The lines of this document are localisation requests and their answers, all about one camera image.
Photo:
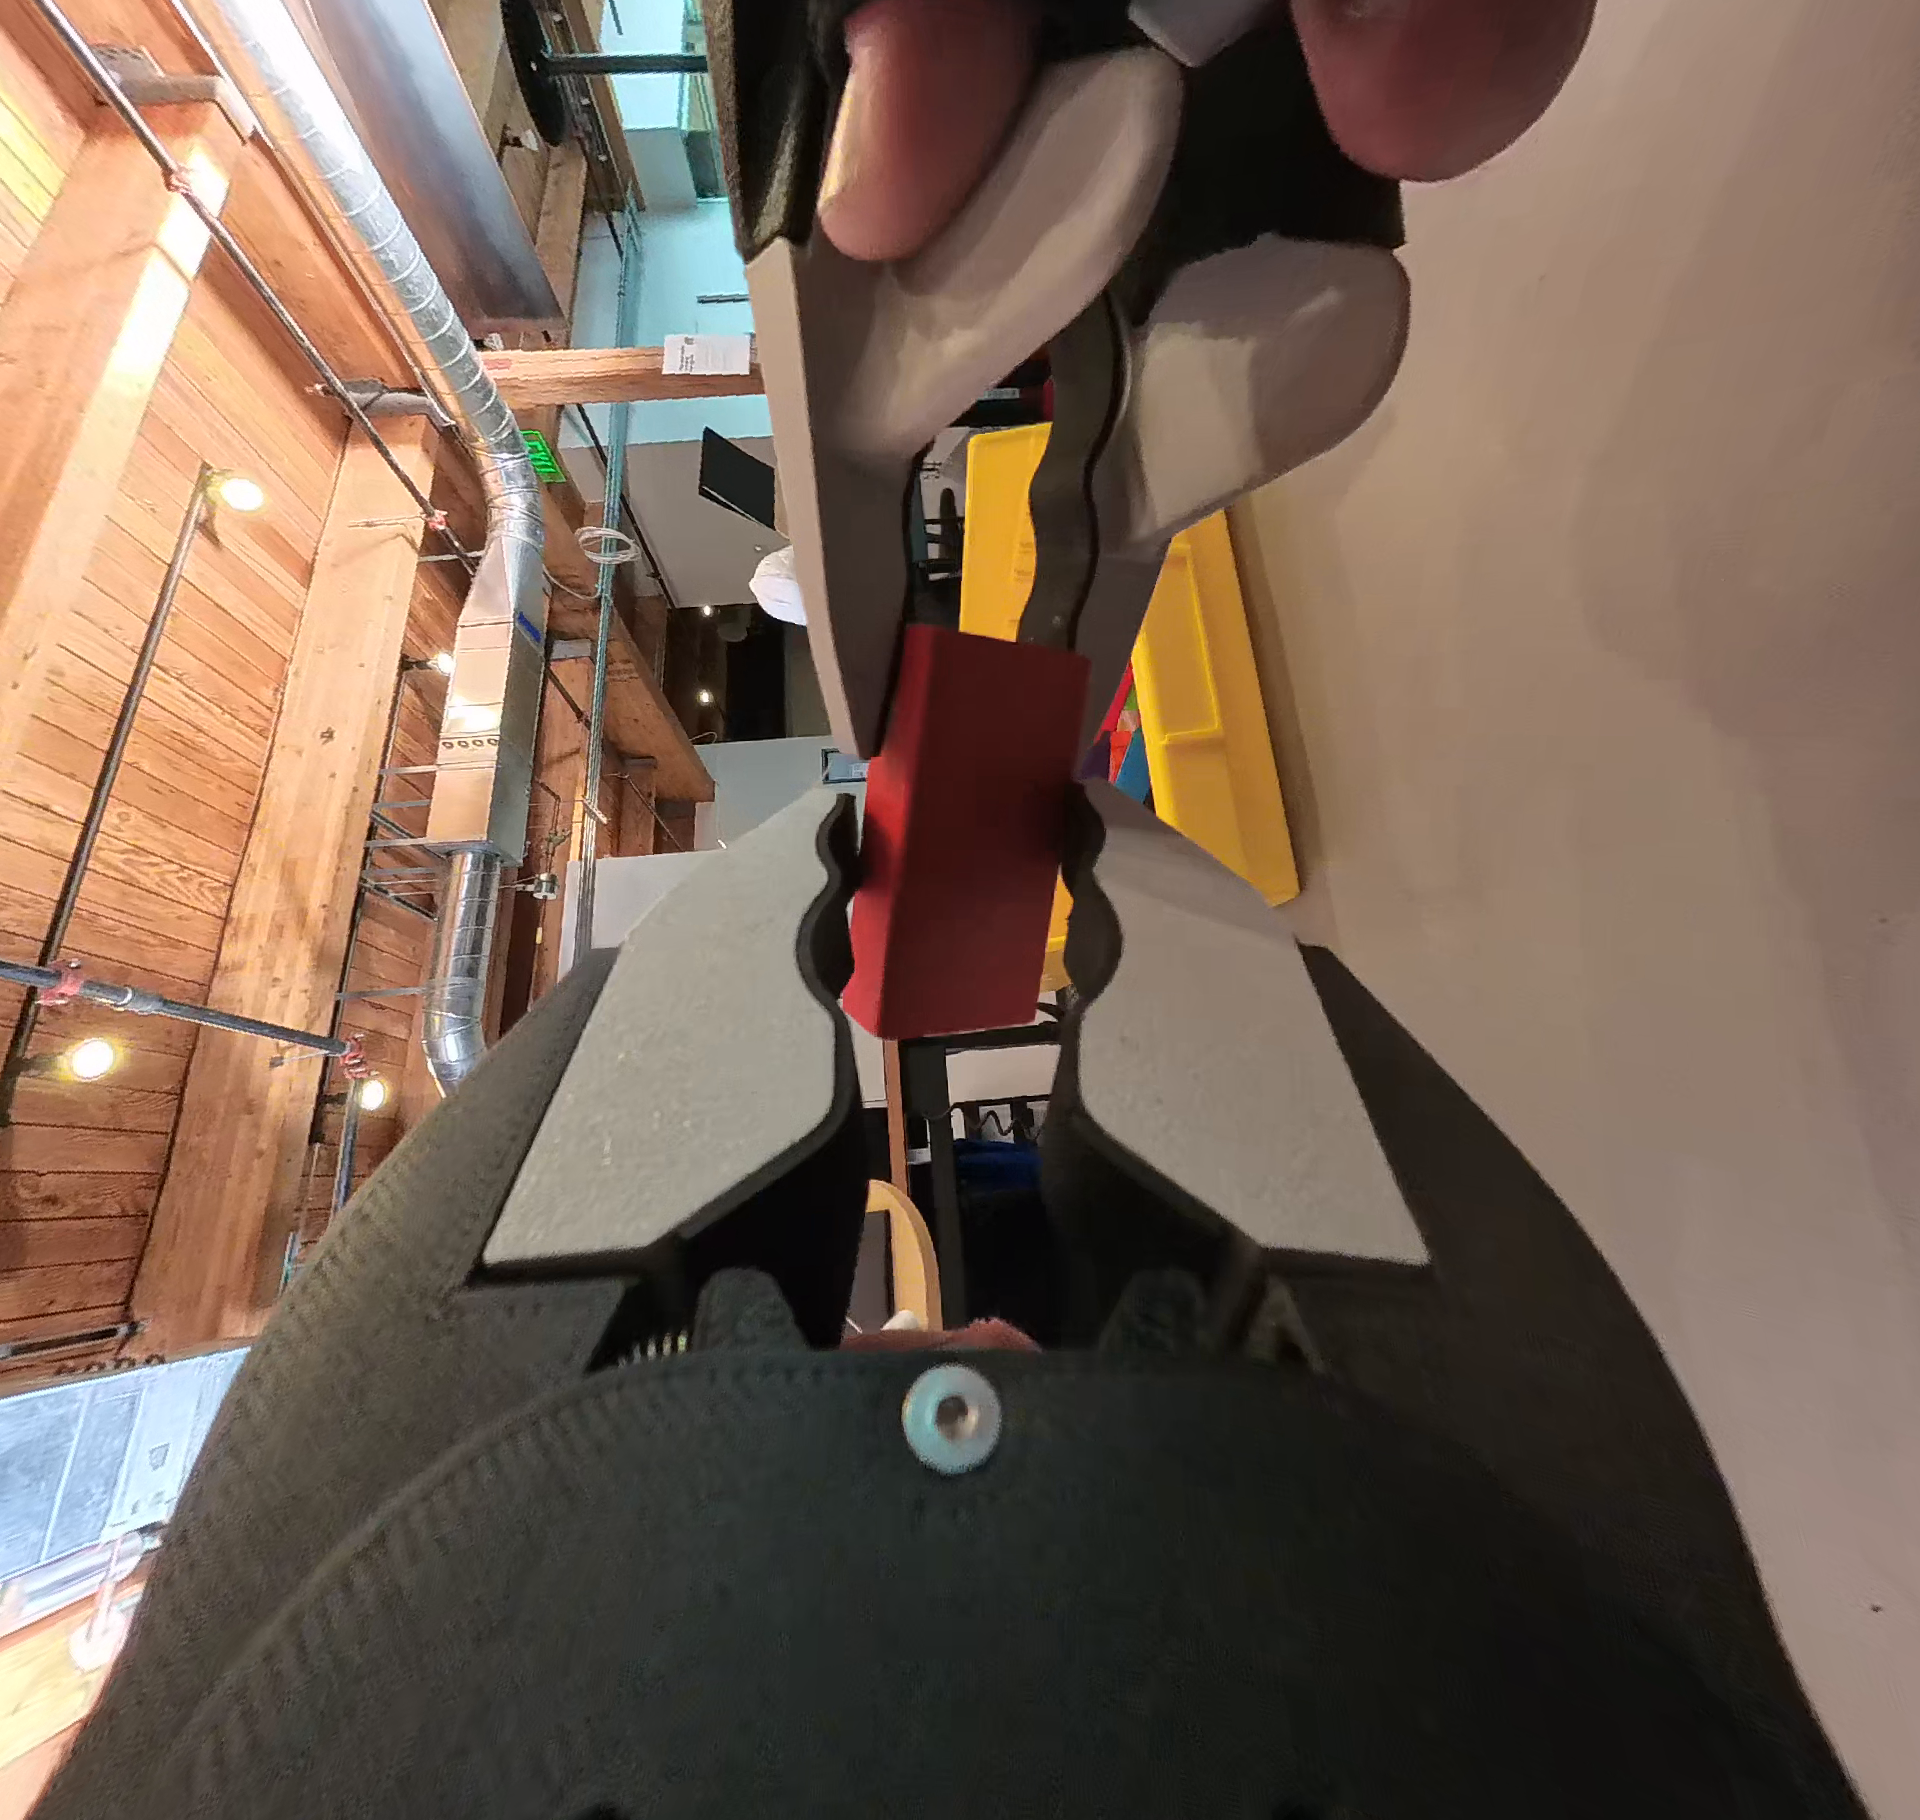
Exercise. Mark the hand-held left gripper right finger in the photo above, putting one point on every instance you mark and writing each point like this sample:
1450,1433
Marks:
1245,1101

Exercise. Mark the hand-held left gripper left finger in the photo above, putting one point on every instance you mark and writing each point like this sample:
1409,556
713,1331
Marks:
675,1101

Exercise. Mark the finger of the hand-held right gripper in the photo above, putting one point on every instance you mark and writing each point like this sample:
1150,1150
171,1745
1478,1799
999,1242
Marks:
1260,366
901,351

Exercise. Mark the yellow plastic bin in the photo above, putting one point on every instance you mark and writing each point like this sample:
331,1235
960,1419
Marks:
1217,712

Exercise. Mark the silver ventilation duct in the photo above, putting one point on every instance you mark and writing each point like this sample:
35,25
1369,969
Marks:
480,651

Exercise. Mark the person's right hand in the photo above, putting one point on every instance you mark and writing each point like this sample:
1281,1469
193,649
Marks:
1473,22

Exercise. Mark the wooden beam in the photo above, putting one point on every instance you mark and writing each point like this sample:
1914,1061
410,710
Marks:
617,376

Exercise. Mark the black disc on pole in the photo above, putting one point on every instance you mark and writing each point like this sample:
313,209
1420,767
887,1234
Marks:
536,50

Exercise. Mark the red toy block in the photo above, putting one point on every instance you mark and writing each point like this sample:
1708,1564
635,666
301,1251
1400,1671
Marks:
960,831

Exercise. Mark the wooden post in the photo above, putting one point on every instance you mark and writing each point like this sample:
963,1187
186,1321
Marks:
270,920

